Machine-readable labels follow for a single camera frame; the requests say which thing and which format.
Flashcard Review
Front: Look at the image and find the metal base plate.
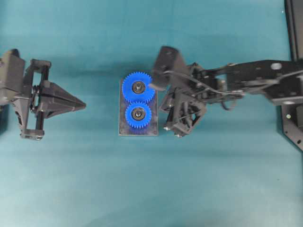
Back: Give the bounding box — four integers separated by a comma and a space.
118, 79, 159, 136

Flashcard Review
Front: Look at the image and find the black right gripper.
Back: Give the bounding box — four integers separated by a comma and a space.
148, 62, 208, 139

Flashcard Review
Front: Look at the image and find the large blue gear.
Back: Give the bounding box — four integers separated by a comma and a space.
122, 71, 155, 103

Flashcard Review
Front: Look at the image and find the black wrist camera right gripper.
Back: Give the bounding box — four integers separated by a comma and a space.
151, 46, 189, 90

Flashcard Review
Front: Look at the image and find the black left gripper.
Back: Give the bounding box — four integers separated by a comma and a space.
14, 59, 86, 140

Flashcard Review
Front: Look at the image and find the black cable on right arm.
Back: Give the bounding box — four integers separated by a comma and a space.
151, 70, 303, 112

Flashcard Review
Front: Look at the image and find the steel shaft for small gear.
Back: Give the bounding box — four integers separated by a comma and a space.
135, 112, 142, 118

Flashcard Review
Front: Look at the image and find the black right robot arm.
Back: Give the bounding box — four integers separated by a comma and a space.
149, 59, 303, 137

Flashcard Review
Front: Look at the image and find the small blue gear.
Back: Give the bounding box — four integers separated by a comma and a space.
125, 102, 152, 129

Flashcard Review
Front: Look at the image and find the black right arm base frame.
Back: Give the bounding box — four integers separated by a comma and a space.
281, 0, 303, 150

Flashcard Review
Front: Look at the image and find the steel shaft of large gear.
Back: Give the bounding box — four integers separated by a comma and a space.
133, 82, 145, 94

